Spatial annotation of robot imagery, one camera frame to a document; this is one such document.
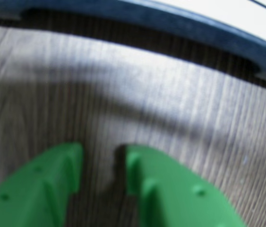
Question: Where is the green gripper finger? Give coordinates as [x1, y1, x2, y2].
[0, 141, 84, 227]
[124, 144, 246, 227]

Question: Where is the white grid go board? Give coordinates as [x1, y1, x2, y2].
[0, 0, 266, 95]

